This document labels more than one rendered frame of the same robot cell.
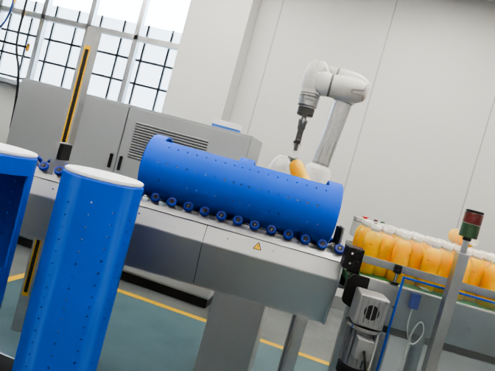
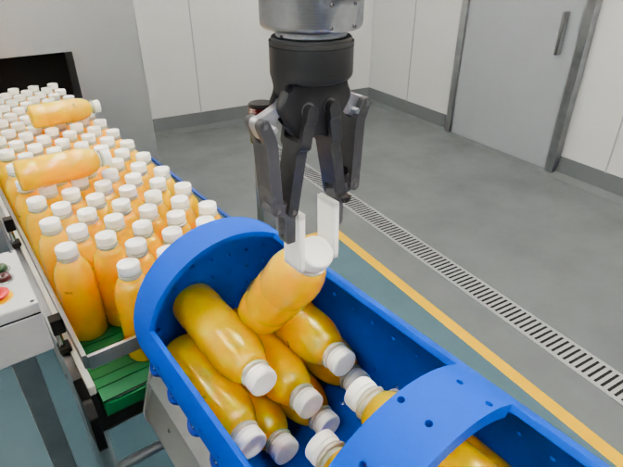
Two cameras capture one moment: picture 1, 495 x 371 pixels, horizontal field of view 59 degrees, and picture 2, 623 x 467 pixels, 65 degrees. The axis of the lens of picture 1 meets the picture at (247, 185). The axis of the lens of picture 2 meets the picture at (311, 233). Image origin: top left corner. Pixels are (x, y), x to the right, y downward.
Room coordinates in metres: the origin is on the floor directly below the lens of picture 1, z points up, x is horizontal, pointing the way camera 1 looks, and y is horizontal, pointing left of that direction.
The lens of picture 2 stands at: (2.26, 0.18, 1.59)
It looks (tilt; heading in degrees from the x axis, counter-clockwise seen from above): 30 degrees down; 229
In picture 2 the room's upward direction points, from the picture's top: straight up
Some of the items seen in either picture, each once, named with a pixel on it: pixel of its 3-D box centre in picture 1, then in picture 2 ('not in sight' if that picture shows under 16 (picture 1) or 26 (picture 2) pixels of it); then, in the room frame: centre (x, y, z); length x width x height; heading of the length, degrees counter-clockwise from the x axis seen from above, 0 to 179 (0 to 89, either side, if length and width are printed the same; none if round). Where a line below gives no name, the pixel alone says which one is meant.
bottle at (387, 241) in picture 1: (382, 252); not in sight; (1.85, -0.63, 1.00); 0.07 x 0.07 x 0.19
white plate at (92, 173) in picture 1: (105, 176); not in sight; (1.57, 0.50, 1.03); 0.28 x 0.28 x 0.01
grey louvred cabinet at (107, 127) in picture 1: (122, 188); not in sight; (3.91, 1.08, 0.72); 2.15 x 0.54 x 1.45; 79
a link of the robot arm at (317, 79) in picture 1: (317, 78); not in sight; (1.96, -0.18, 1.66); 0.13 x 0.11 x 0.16; 81
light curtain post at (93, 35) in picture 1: (56, 180); not in sight; (2.37, 1.02, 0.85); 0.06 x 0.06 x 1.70; 86
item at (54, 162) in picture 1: (60, 158); not in sight; (2.04, 0.88, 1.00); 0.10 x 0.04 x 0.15; 176
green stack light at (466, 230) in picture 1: (469, 230); not in sight; (1.57, -0.81, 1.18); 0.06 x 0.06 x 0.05
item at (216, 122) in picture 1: (227, 126); not in sight; (3.72, 0.30, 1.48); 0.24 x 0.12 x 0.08; 87
